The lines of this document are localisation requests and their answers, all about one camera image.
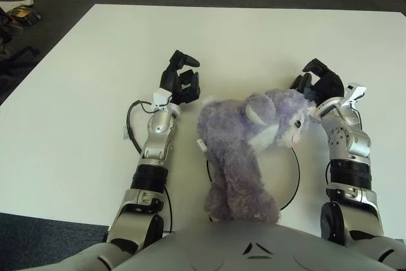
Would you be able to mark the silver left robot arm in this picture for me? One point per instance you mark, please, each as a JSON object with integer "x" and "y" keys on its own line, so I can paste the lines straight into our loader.
{"x": 158, "y": 141}

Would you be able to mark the dark fabric bundle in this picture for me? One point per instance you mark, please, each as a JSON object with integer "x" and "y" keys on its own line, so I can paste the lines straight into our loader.
{"x": 9, "y": 30}

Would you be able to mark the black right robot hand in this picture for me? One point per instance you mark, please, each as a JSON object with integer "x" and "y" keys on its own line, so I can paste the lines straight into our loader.
{"x": 326, "y": 87}

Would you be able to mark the grey robot torso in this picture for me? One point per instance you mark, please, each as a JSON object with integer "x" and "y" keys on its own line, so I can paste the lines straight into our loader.
{"x": 222, "y": 248}

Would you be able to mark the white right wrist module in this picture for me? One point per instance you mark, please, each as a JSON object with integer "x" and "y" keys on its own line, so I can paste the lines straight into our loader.
{"x": 353, "y": 93}

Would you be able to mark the black chair base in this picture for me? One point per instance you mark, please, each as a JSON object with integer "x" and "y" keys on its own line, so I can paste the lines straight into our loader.
{"x": 20, "y": 55}

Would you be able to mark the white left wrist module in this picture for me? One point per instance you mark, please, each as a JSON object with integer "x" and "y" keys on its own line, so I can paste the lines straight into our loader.
{"x": 162, "y": 99}

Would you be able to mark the black and yellow box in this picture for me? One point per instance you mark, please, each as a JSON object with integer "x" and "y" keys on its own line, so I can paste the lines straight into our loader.
{"x": 28, "y": 15}

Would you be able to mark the white plate with black rim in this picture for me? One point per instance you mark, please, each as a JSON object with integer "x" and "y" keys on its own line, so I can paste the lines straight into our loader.
{"x": 285, "y": 172}

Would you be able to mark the white cloth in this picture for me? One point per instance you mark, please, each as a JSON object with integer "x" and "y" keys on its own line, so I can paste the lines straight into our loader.
{"x": 17, "y": 2}

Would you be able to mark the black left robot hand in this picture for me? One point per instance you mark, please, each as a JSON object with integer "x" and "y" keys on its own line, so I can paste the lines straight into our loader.
{"x": 172, "y": 83}

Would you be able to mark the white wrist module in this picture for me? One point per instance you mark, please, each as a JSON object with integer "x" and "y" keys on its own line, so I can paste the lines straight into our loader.
{"x": 353, "y": 93}
{"x": 162, "y": 99}

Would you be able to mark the purple plush rabbit doll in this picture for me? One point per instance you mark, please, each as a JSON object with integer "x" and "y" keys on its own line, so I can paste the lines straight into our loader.
{"x": 234, "y": 131}

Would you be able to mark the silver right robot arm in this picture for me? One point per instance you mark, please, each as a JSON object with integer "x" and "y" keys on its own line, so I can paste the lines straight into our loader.
{"x": 349, "y": 144}

